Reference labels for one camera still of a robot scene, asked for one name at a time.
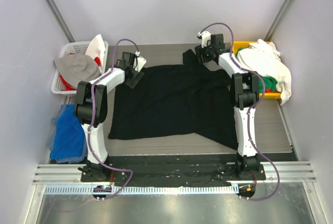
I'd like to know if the green t shirt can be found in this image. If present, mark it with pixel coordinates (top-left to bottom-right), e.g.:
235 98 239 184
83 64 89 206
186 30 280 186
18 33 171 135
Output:
238 47 279 94

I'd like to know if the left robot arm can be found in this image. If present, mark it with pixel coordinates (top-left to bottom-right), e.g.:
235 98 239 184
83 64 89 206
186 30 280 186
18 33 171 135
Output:
74 51 146 182

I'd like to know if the solid blue shirt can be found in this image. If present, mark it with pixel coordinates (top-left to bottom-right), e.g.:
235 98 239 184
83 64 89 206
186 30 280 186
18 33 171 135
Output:
49 104 88 160

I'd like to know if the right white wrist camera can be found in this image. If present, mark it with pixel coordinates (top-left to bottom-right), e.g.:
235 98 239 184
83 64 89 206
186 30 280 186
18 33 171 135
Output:
197 31 211 48

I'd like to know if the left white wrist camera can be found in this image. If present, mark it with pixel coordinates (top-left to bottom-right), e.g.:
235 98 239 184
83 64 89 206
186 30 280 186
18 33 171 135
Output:
133 51 147 72

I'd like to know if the aluminium rail frame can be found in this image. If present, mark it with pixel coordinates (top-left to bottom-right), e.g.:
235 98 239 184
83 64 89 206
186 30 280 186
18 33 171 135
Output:
32 162 316 185

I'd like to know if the white and red garment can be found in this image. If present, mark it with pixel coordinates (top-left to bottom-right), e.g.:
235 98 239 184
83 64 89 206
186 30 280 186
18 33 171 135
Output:
60 34 105 90

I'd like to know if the purple cable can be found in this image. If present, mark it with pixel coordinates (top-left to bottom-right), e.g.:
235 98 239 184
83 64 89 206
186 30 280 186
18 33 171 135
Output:
200 22 281 202
87 38 141 200

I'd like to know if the beige grey shirt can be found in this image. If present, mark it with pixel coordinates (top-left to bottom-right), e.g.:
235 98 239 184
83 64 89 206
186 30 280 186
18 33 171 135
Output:
54 54 101 88

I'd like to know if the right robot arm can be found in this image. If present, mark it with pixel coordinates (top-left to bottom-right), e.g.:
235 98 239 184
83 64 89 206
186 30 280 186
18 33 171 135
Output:
195 31 260 180

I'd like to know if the white t shirt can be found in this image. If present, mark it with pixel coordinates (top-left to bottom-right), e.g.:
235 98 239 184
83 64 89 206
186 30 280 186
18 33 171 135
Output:
236 39 292 105

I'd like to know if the blue checkered shirt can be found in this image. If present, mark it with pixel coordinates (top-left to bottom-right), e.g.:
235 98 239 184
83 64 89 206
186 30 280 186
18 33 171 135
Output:
46 103 88 164

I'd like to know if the white slotted cable duct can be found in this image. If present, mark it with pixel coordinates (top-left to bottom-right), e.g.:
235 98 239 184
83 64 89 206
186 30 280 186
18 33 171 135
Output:
44 184 239 196

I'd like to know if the left corner aluminium post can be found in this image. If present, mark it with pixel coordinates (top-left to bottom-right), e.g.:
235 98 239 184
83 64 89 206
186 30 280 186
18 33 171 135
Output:
45 0 75 43

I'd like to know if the corner aluminium post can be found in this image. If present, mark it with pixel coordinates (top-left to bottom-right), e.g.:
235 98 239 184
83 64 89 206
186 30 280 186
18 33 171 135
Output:
45 0 75 43
264 0 294 41

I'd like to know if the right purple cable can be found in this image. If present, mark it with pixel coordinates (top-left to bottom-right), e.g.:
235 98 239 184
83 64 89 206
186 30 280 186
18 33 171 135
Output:
200 22 281 202

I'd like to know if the black t shirt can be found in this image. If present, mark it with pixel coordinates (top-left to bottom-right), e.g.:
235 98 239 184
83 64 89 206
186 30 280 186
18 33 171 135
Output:
108 61 238 150

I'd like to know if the yellow plastic bin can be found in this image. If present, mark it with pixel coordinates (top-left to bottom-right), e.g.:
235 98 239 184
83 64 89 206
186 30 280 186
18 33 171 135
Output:
233 41 280 99

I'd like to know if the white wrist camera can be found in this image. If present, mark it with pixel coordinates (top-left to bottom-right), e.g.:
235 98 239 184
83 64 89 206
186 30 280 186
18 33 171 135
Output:
133 51 147 72
197 31 211 48

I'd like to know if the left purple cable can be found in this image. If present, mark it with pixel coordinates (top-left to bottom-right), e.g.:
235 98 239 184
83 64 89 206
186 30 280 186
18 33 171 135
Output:
87 38 141 200

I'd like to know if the right corner aluminium post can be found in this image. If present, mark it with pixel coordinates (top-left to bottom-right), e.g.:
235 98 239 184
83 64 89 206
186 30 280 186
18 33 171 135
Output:
264 0 294 41

